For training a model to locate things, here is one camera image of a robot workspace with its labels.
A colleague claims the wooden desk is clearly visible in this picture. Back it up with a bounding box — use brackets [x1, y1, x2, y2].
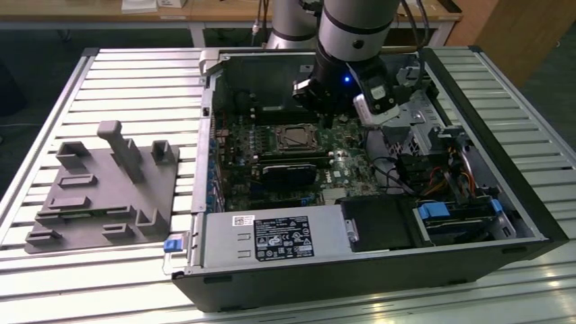
[0, 0, 464, 48]

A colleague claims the coloured power wire bundle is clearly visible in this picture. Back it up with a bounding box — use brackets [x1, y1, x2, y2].
[427, 144, 479, 198]

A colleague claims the black plastic shroud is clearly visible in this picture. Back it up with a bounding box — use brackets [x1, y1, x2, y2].
[336, 197, 427, 253]

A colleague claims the CPU socket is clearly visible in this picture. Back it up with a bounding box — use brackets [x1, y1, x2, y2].
[267, 123, 325, 155]

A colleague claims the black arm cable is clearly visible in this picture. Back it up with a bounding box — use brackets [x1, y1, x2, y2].
[403, 0, 429, 53]

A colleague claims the blue case latch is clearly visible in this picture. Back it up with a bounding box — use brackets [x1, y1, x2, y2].
[163, 237, 189, 254]

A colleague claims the green motherboard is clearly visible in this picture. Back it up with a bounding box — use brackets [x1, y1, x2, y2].
[211, 107, 384, 212]

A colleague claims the wooden cabinet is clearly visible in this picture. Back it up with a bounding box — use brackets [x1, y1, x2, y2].
[449, 0, 576, 89]

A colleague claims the grey plastic parts rack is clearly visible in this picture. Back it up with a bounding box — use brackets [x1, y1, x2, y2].
[24, 119, 181, 254]

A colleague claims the white cardboard box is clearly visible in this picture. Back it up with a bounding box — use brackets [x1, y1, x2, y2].
[120, 0, 159, 15]

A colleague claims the grey metal drive cage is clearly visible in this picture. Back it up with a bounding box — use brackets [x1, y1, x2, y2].
[381, 65, 472, 158]

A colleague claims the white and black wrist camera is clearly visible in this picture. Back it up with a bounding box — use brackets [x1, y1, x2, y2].
[353, 63, 401, 128]

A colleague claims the black open PC case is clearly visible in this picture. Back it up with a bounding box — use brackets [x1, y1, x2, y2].
[171, 45, 569, 313]

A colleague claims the silver power supply unit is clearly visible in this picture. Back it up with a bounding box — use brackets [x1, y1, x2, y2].
[184, 206, 355, 269]

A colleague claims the black graphics card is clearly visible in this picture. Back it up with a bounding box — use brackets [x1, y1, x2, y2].
[259, 161, 319, 188]

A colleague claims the silver topped CPU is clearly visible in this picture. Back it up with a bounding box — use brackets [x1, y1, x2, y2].
[281, 129, 312, 149]

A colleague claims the hard disk in blue carrier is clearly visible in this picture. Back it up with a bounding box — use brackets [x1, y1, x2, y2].
[413, 198, 505, 244]

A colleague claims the metal socket cover frame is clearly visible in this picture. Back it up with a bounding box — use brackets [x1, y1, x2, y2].
[269, 124, 323, 153]

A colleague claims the silver chipset heatsink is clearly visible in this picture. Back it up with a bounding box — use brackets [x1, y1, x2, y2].
[323, 188, 351, 205]

